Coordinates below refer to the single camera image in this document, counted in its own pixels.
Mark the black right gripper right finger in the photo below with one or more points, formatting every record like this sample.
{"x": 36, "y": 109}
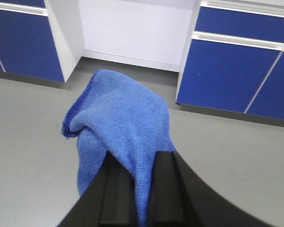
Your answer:
{"x": 180, "y": 198}

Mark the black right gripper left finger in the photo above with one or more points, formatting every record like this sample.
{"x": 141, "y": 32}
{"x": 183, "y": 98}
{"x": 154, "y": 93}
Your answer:
{"x": 107, "y": 202}

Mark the blue microfiber cloth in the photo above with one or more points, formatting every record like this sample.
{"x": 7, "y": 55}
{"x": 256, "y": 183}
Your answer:
{"x": 119, "y": 115}

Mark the right blue cabinet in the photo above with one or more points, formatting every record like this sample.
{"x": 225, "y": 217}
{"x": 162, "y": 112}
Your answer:
{"x": 234, "y": 57}

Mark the blue cabinet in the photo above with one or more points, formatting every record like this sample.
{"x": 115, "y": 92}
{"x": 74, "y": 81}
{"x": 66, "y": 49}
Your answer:
{"x": 234, "y": 57}
{"x": 40, "y": 38}

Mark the left blue cabinet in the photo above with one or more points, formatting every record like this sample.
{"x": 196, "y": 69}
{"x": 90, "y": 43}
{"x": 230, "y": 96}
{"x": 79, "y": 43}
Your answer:
{"x": 40, "y": 38}

